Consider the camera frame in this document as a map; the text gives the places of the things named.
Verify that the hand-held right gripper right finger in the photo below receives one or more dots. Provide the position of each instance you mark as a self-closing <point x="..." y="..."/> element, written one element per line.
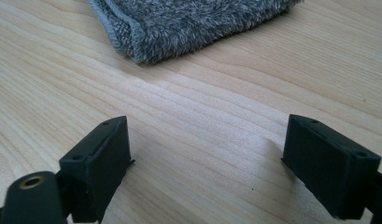
<point x="328" y="174"/>

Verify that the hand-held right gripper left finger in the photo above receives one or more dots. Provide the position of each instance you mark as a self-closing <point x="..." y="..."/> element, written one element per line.
<point x="98" y="161"/>

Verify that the grey fluffy cloth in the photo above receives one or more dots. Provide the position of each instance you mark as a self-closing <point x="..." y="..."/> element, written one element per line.
<point x="185" y="25"/>

